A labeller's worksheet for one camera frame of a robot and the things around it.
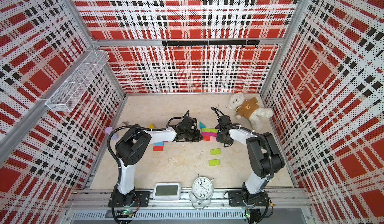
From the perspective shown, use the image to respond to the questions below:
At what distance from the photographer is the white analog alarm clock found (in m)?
0.72

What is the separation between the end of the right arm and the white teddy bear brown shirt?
247 mm

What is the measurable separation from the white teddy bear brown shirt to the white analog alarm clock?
1.50 ft

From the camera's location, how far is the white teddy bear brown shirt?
0.99m

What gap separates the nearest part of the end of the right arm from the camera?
693mm

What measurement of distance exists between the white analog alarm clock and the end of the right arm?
0.21 m
